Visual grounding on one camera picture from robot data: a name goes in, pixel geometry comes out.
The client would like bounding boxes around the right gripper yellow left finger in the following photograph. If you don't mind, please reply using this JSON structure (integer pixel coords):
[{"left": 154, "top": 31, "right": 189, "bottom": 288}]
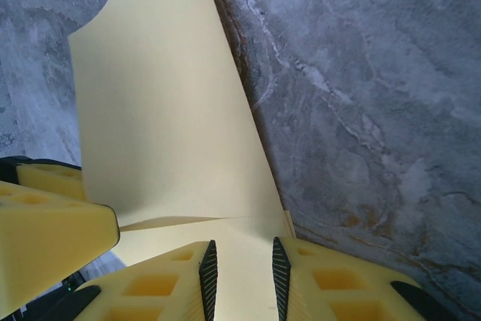
[{"left": 32, "top": 239, "right": 219, "bottom": 321}]

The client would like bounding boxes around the yellow paper sheet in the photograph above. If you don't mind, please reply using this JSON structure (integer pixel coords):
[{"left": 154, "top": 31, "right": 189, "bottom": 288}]
[{"left": 68, "top": 0, "right": 297, "bottom": 321}]

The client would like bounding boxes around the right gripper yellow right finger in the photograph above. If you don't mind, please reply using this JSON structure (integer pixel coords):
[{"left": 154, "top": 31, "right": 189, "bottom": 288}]
[{"left": 270, "top": 236, "right": 460, "bottom": 321}]

